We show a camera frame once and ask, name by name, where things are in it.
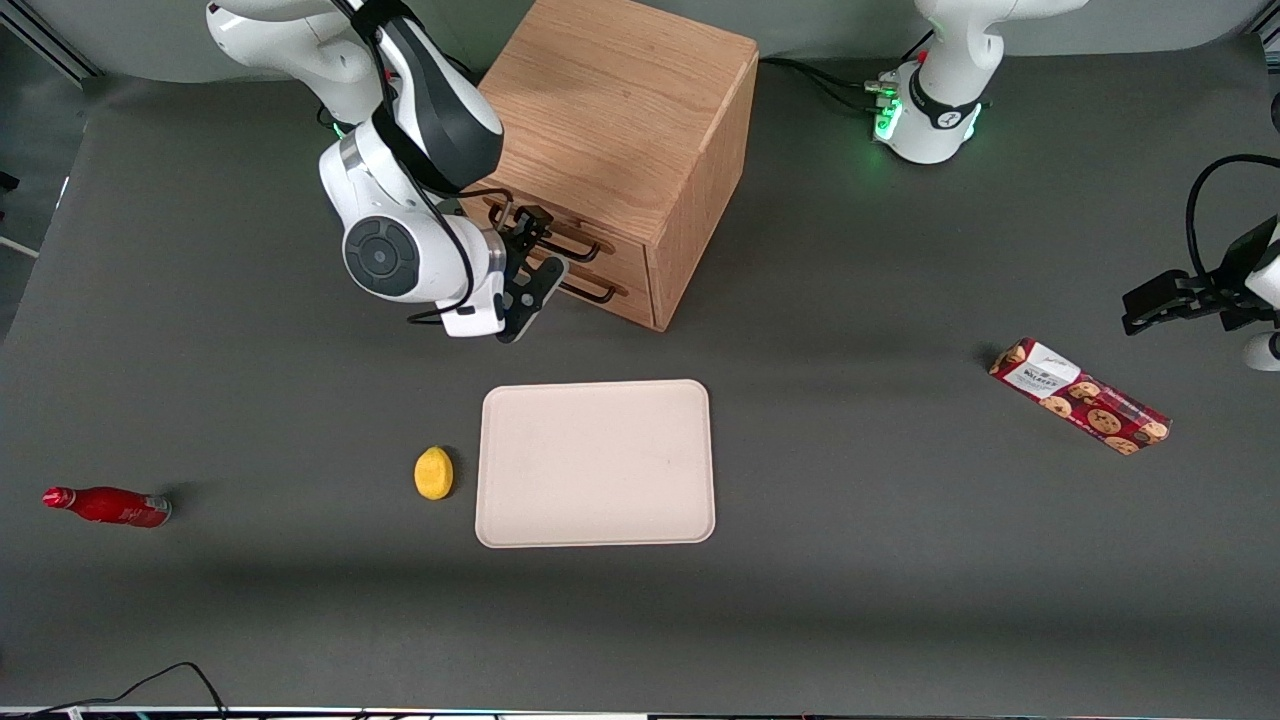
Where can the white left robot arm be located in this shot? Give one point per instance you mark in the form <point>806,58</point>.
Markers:
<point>940,120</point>

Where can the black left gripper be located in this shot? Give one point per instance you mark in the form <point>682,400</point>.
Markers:
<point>1222,291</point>

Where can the red cookie box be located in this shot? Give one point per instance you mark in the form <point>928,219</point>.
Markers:
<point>1080,395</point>

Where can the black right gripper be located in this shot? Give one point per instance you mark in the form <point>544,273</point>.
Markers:
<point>520,239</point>

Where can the wooden drawer cabinet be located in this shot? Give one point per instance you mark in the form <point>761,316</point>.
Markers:
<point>620,100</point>

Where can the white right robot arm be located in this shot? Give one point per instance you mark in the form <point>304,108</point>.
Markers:
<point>380,255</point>

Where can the red bottle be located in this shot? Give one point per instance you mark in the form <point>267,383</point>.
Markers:
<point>110,505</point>

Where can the wooden drawer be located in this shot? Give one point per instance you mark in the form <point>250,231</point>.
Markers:
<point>640,310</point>
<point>630,262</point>

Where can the beige plastic tray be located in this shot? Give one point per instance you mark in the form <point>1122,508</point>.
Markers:
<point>595,465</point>

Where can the aluminium frame rail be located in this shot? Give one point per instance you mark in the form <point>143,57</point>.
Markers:
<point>60,45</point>

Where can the yellow lemon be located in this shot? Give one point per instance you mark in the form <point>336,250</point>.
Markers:
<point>433,475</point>

